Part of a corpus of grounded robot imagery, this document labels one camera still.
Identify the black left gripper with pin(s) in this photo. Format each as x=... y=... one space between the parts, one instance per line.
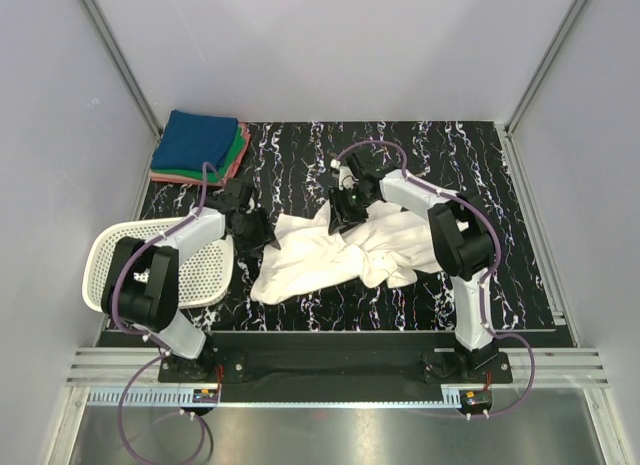
x=258 y=230

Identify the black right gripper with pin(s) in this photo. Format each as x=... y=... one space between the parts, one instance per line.
x=343 y=211

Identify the white Coca-Cola print t-shirt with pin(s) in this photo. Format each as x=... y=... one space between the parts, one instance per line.
x=391 y=247

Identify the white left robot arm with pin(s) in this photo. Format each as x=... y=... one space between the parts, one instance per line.
x=141 y=293

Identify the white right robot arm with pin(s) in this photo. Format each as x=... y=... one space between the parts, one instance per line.
x=465 y=245

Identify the white perforated plastic basket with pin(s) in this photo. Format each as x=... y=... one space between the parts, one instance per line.
x=205 y=269

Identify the folded green t-shirt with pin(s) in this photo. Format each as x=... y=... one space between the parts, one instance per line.
x=231 y=162

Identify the folded pink t-shirt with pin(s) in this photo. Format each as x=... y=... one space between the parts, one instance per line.
x=162 y=176

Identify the folded blue t-shirt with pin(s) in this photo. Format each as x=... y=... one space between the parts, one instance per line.
x=189 y=140

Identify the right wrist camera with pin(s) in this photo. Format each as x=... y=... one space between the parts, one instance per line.
x=362 y=164

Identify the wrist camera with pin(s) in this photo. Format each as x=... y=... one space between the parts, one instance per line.
x=238 y=194
x=362 y=164

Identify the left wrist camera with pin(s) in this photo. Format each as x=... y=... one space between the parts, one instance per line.
x=238 y=194

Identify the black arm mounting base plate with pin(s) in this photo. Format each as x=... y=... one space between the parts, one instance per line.
x=430 y=357

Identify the white slotted cable duct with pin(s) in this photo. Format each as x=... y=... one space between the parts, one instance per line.
x=162 y=397

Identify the left aluminium frame post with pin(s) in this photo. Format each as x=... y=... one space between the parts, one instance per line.
x=111 y=46

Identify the aluminium frame post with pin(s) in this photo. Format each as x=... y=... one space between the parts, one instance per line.
x=551 y=54
x=111 y=46

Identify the right aluminium frame post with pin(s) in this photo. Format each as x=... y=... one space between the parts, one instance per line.
x=551 y=54

